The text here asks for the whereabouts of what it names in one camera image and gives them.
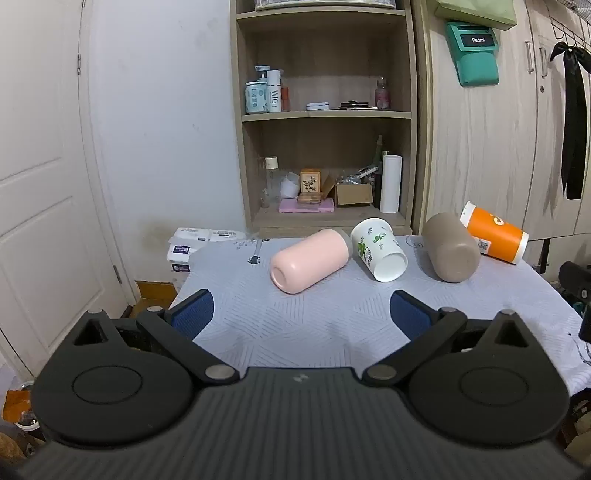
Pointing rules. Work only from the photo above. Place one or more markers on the flat black item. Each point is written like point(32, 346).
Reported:
point(358, 105)

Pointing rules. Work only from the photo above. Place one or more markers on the orange paper cup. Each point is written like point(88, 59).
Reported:
point(498, 233)

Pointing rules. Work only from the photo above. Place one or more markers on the wooden open shelf unit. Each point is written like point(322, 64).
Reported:
point(328, 116)

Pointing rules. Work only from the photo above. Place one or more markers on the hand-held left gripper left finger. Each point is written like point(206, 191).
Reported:
point(196, 314)

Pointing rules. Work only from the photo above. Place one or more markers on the tall white bottle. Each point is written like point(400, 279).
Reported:
point(274, 92)

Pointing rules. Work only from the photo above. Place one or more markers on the small red bottle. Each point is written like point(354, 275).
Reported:
point(285, 99)

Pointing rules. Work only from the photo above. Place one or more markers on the wooden wardrobe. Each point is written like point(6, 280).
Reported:
point(508, 138)

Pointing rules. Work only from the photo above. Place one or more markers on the brown cup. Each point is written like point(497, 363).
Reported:
point(450, 247)

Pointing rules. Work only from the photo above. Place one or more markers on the flat white tin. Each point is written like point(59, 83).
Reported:
point(317, 106)

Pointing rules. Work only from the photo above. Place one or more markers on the cardboard box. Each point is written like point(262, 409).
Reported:
point(353, 194)

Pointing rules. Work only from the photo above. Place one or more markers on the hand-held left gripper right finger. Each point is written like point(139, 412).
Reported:
point(408, 314)

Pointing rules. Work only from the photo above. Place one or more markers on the white cup with green print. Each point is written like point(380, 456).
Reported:
point(376, 247)

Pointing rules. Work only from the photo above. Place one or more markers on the door hinge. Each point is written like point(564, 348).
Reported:
point(79, 64)
point(117, 274)

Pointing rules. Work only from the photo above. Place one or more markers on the yellow wooden box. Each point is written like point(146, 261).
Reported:
point(154, 295)

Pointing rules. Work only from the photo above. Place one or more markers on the glass bottle cream cap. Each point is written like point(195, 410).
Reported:
point(271, 180)

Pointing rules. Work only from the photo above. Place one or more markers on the teal hanging pouch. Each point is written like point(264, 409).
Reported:
point(473, 64)

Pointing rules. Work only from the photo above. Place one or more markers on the white paper roll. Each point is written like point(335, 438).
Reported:
point(391, 184)

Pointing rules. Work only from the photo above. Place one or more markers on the pink bottle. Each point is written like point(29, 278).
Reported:
point(382, 96)

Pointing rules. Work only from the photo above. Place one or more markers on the white tissue pack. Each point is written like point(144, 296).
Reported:
point(191, 233)
point(181, 253)
point(228, 235)

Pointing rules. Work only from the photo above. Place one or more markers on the flat pink box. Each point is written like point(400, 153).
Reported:
point(295, 206)

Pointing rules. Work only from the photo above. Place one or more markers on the teal label jar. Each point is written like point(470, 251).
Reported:
point(256, 98)

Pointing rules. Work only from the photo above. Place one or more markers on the black object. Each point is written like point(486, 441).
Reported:
point(575, 279)

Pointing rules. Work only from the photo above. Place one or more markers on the wooden floral box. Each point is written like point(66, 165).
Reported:
point(309, 184)

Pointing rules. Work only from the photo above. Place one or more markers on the stack of white cups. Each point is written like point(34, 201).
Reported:
point(290, 187)

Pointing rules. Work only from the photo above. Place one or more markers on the pink cup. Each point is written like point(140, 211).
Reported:
point(309, 261)

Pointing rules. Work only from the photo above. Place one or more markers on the orange packet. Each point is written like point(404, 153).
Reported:
point(16, 405)

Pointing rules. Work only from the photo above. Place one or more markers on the clear plastic packaging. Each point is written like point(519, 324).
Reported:
point(358, 176)

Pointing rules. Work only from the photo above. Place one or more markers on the grey patterned table cloth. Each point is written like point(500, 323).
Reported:
point(300, 323)

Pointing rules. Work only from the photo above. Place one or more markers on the white door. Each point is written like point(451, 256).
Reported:
point(46, 184)

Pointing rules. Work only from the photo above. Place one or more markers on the black ribbon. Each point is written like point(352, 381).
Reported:
point(575, 115)

